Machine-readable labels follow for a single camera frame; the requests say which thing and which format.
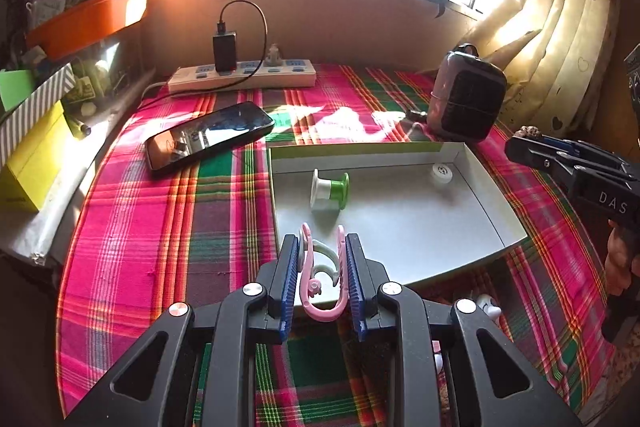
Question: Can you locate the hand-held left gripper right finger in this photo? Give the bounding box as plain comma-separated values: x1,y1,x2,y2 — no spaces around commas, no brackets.
346,233,583,427

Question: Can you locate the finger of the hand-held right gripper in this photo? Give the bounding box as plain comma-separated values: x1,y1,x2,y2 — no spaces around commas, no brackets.
542,136,628,172
505,136,640,188

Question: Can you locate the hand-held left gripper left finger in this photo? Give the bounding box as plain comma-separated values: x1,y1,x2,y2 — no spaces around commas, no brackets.
65,234,301,427

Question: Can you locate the pink and white clip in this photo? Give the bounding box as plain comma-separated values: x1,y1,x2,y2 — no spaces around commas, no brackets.
298,223,351,322

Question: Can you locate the white cardboard tray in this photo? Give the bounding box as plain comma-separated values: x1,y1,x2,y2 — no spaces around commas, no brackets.
266,142,530,304

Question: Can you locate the person's right hand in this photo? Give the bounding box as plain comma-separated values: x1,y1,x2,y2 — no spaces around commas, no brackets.
604,221,635,297

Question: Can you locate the grey small heater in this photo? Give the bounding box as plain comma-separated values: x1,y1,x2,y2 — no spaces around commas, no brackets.
426,44,507,142

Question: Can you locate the green and white spool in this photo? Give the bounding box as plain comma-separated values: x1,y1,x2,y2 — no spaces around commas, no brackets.
310,169,350,212

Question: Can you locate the cream heart print curtain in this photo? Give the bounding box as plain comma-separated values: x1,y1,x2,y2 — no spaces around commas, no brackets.
470,0,626,142

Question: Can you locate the small white plastic piece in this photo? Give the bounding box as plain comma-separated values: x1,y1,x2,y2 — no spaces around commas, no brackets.
479,294,502,321

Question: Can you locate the pink plaid tablecloth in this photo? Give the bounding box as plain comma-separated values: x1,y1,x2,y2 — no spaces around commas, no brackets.
57,63,618,427

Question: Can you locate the black smartphone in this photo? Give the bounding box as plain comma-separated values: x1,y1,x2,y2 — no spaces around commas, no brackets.
145,102,276,172

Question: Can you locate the white power strip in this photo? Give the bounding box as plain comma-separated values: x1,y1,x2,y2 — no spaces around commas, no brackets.
167,59,317,95

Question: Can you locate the black charger block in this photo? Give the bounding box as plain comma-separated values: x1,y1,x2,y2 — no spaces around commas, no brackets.
212,21,237,72

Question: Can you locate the clear storage container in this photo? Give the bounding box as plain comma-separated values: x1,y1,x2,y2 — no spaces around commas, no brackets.
65,38,156,128

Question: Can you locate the yellow box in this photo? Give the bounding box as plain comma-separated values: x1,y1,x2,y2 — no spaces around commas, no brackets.
0,99,68,212

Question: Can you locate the striped cardboard box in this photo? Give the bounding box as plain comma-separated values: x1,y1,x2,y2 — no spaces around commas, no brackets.
0,63,76,168

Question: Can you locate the orange plastic basin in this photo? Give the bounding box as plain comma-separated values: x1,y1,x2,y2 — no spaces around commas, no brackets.
25,0,150,60

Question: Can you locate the green box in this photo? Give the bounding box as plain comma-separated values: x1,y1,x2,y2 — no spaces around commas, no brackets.
0,69,36,112

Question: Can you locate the black charging cable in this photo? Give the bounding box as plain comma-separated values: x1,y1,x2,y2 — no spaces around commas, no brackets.
172,0,269,96

